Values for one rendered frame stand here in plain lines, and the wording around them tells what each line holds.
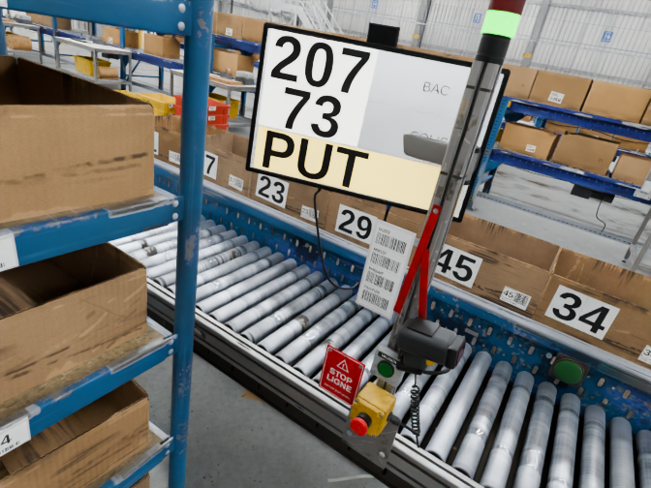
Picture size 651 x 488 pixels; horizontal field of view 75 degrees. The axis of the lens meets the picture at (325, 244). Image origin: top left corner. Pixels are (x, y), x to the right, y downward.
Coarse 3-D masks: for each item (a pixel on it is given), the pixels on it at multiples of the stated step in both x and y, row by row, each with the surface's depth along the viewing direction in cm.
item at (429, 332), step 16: (416, 320) 82; (400, 336) 80; (416, 336) 79; (432, 336) 78; (448, 336) 78; (416, 352) 79; (432, 352) 77; (448, 352) 76; (400, 368) 83; (416, 368) 82
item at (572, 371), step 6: (564, 360) 123; (558, 366) 123; (564, 366) 122; (570, 366) 122; (576, 366) 121; (558, 372) 124; (564, 372) 123; (570, 372) 122; (576, 372) 121; (558, 378) 124; (564, 378) 123; (570, 378) 122; (576, 378) 121
